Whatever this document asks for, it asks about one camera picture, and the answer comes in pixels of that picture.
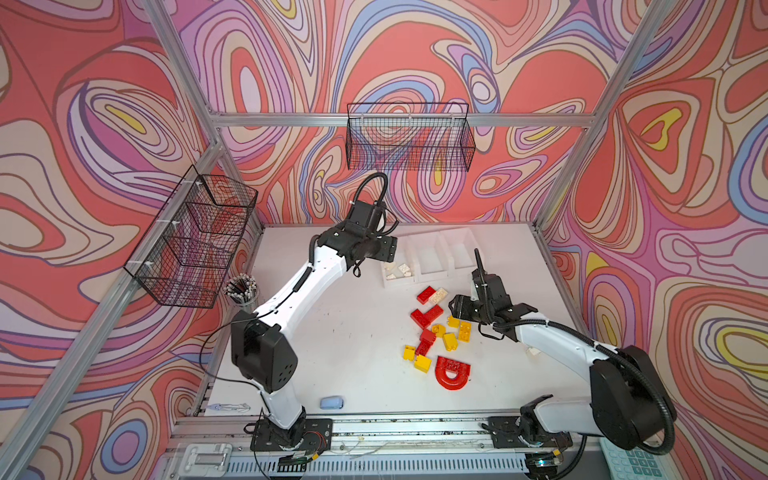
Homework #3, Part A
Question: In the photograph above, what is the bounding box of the cream long lego brick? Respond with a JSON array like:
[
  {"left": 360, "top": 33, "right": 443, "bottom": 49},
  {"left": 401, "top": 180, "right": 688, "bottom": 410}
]
[{"left": 429, "top": 288, "right": 448, "bottom": 305}]

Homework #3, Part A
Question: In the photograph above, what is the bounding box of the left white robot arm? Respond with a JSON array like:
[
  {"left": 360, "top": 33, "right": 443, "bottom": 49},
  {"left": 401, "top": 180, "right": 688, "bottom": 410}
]
[{"left": 230, "top": 200, "right": 398, "bottom": 431}]

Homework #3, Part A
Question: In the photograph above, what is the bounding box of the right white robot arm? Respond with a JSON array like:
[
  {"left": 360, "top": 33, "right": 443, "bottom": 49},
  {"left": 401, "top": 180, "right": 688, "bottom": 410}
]
[{"left": 449, "top": 268, "right": 677, "bottom": 456}]

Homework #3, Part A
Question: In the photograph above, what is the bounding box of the yellow long lego brick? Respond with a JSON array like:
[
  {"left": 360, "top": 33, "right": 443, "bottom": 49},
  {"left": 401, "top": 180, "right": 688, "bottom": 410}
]
[{"left": 458, "top": 321, "right": 472, "bottom": 343}]

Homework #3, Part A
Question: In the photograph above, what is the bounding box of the white lego in bin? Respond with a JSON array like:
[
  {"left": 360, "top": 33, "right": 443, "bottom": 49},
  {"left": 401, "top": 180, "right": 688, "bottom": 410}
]
[{"left": 398, "top": 263, "right": 412, "bottom": 277}]

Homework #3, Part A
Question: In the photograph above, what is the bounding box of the left translucent plastic bin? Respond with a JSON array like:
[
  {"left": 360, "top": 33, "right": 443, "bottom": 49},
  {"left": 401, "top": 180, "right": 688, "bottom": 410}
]
[{"left": 380, "top": 237, "right": 416, "bottom": 289}]

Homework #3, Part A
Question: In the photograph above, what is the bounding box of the translucent plastic bin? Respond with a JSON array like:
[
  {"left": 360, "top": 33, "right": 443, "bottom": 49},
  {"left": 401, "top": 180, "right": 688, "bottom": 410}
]
[
  {"left": 380, "top": 237, "right": 416, "bottom": 289},
  {"left": 409, "top": 232, "right": 449, "bottom": 283},
  {"left": 439, "top": 227, "right": 480, "bottom": 275}
]

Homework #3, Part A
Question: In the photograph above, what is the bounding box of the yellow lego brick centre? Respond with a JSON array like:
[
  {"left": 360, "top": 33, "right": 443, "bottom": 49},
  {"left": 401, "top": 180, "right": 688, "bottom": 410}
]
[{"left": 442, "top": 333, "right": 458, "bottom": 352}]

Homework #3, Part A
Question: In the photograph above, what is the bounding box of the yellow round lego piece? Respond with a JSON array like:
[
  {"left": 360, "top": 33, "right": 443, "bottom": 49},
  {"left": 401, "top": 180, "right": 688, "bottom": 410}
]
[{"left": 431, "top": 324, "right": 446, "bottom": 338}]

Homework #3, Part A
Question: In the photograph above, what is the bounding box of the right translucent plastic bin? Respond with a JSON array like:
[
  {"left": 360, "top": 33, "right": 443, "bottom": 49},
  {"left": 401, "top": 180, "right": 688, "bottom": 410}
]
[{"left": 439, "top": 227, "right": 480, "bottom": 275}]

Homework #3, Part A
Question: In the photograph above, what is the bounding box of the red narrow lego brick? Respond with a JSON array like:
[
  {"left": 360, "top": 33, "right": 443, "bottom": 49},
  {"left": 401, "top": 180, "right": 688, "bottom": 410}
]
[{"left": 415, "top": 329, "right": 437, "bottom": 356}]

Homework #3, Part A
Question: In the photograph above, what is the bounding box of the middle translucent plastic bin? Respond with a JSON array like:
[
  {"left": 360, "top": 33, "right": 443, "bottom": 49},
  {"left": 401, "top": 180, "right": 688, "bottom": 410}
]
[{"left": 409, "top": 232, "right": 449, "bottom": 283}]

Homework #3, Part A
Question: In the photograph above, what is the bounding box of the red arch lego piece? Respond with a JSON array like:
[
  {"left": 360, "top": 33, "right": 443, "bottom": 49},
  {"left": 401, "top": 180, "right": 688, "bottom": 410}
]
[{"left": 435, "top": 356, "right": 471, "bottom": 391}]

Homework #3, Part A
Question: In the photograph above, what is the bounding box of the yellow lego brick front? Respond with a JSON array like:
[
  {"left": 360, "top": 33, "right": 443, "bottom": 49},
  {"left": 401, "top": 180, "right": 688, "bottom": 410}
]
[{"left": 413, "top": 355, "right": 432, "bottom": 373}]

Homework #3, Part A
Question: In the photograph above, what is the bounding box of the small yellow lego left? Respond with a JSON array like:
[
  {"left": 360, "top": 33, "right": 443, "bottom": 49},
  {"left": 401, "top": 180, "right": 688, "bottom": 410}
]
[{"left": 403, "top": 345, "right": 416, "bottom": 361}]

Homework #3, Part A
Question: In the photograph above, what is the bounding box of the metal cup of pens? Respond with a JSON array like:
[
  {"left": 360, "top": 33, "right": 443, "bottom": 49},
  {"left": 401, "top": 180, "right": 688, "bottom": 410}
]
[{"left": 225, "top": 273, "right": 260, "bottom": 313}]

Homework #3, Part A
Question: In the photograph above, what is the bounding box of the blue eraser block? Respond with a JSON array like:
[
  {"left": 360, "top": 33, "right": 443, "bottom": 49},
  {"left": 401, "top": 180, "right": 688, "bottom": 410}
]
[{"left": 319, "top": 395, "right": 344, "bottom": 410}]

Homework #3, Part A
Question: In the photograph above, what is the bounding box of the clear plastic bag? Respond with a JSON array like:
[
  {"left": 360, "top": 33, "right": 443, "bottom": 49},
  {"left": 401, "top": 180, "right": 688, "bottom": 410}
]
[{"left": 206, "top": 403, "right": 251, "bottom": 414}]

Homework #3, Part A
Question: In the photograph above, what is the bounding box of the green calculator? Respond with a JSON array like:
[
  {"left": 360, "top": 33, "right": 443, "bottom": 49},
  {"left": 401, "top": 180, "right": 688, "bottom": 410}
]
[{"left": 599, "top": 437, "right": 678, "bottom": 480}]

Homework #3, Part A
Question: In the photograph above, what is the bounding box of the back black wire basket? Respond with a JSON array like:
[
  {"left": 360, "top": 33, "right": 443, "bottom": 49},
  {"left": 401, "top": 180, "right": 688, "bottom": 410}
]
[{"left": 345, "top": 100, "right": 476, "bottom": 172}]

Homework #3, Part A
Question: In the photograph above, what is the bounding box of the black wire basket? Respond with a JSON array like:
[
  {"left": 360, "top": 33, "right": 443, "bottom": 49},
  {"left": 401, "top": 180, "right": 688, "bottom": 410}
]
[
  {"left": 123, "top": 166, "right": 258, "bottom": 309},
  {"left": 345, "top": 100, "right": 476, "bottom": 172}
]

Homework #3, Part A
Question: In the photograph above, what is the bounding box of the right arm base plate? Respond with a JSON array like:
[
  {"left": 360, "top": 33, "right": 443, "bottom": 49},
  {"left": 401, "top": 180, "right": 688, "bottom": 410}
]
[{"left": 480, "top": 416, "right": 573, "bottom": 450}]

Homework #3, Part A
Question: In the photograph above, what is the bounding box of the left black wire basket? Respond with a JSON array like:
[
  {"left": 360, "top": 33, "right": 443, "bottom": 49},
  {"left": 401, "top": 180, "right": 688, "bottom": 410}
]
[{"left": 123, "top": 166, "right": 258, "bottom": 309}]

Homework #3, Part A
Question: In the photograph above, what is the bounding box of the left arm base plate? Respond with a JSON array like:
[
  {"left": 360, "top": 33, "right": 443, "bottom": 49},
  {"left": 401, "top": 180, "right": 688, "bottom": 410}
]
[{"left": 244, "top": 418, "right": 333, "bottom": 453}]

